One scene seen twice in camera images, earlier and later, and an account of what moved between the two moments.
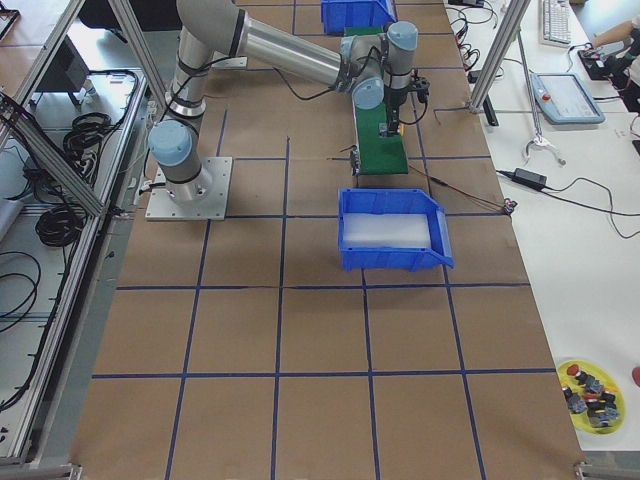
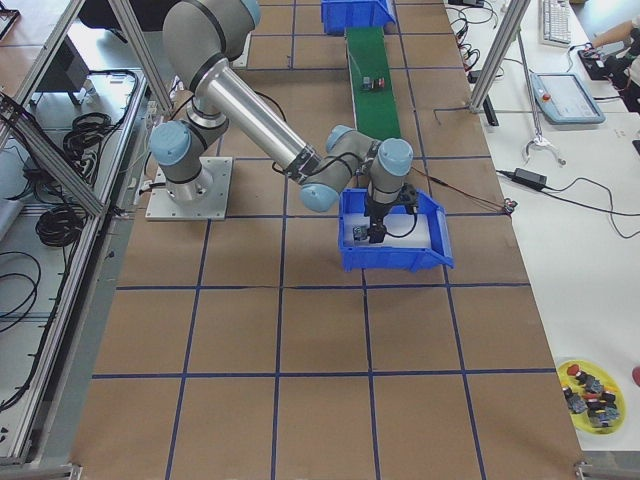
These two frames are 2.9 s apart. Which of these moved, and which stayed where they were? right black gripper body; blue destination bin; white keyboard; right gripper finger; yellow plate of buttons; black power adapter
Moved: right black gripper body; right gripper finger
Stayed: white keyboard; black power adapter; yellow plate of buttons; blue destination bin
